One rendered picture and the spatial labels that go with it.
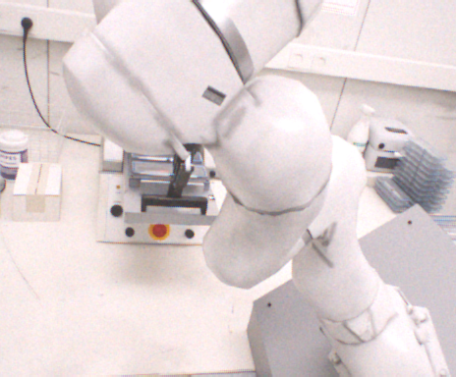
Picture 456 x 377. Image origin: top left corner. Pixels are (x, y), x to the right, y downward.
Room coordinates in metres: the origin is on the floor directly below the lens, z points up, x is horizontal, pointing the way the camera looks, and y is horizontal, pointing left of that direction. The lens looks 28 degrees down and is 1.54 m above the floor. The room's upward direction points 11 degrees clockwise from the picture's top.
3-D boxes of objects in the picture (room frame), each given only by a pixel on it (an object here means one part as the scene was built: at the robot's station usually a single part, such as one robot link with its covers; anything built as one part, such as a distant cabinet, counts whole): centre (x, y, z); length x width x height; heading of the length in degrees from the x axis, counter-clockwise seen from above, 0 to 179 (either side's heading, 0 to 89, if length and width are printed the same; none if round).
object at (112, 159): (1.21, 0.34, 0.96); 0.25 x 0.05 x 0.07; 17
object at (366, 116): (1.82, -0.50, 0.92); 0.09 x 0.08 x 0.25; 24
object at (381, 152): (1.89, -0.64, 0.88); 0.25 x 0.20 x 0.17; 11
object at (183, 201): (0.89, 0.10, 0.99); 0.15 x 0.02 x 0.04; 107
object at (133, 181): (1.07, 0.15, 0.98); 0.20 x 0.17 x 0.03; 107
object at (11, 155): (1.25, 0.66, 0.82); 0.09 x 0.09 x 0.15
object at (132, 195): (1.03, 0.14, 0.97); 0.30 x 0.22 x 0.08; 17
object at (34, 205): (1.13, 0.53, 0.80); 0.19 x 0.13 x 0.09; 17
